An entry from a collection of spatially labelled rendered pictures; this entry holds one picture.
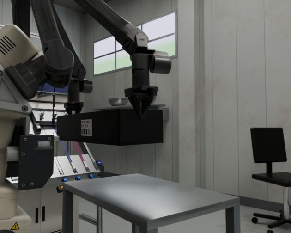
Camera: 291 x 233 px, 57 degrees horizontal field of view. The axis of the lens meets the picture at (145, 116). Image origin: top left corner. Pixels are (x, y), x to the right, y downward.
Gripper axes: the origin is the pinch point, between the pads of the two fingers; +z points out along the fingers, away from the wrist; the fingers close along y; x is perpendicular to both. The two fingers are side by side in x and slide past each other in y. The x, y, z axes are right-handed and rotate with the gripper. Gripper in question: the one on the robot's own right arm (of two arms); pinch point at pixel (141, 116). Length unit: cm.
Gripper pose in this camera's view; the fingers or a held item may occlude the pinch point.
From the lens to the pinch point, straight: 85.8
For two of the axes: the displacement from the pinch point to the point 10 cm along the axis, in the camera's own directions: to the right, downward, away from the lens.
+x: -8.0, -0.1, -5.9
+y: -5.9, 0.4, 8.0
